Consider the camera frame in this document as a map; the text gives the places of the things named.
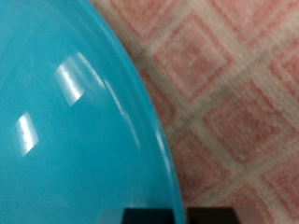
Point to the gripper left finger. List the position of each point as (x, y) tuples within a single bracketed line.
[(146, 216)]

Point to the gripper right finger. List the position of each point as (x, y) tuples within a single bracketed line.
[(215, 216)]

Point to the blue plastic plate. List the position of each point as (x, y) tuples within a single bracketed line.
[(78, 124)]

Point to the pink checked cloth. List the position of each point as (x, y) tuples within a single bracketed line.
[(233, 109)]

